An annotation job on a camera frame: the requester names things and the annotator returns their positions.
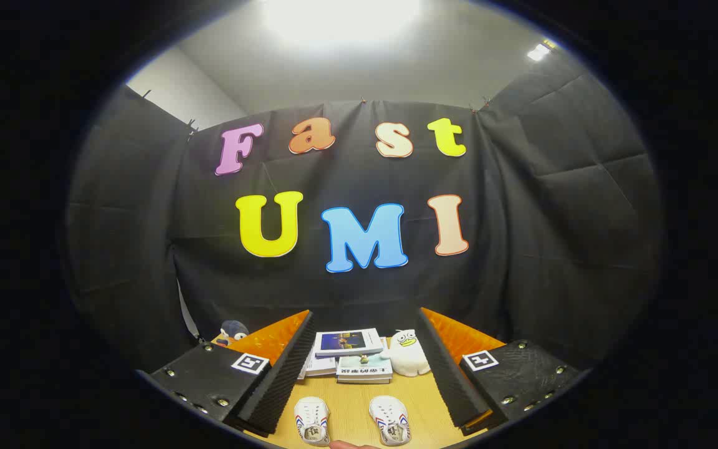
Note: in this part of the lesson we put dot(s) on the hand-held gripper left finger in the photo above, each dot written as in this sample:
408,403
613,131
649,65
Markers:
284,374

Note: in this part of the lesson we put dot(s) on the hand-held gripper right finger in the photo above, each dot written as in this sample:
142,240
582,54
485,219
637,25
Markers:
449,374

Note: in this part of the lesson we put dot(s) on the white canvas shoe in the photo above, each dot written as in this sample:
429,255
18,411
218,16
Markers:
390,419
311,419

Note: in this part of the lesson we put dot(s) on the white portrait cover book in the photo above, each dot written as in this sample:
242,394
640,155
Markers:
321,366

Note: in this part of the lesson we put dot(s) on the white duck plush toy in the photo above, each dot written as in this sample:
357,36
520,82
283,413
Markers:
407,358

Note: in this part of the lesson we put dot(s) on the blue penguin plush toy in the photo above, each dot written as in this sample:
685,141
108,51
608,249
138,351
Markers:
234,329

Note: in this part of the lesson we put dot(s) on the blue picture cover book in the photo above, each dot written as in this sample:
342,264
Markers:
348,342

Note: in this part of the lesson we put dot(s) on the teal cover book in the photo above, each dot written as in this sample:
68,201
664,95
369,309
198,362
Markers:
365,369

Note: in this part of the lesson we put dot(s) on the small ceiling light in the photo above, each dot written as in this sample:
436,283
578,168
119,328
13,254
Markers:
538,52

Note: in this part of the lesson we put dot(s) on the large ceiling light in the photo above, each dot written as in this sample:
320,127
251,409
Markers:
341,19

